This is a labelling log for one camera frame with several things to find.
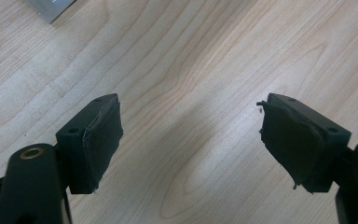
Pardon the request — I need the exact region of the grey two-tier shoe rack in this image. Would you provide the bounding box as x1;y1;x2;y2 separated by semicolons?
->
24;0;76;24

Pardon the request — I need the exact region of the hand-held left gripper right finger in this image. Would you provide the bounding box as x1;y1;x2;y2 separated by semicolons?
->
255;92;352;194

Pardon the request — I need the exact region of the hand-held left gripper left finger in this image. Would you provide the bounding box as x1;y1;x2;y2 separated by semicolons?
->
55;92;124;195

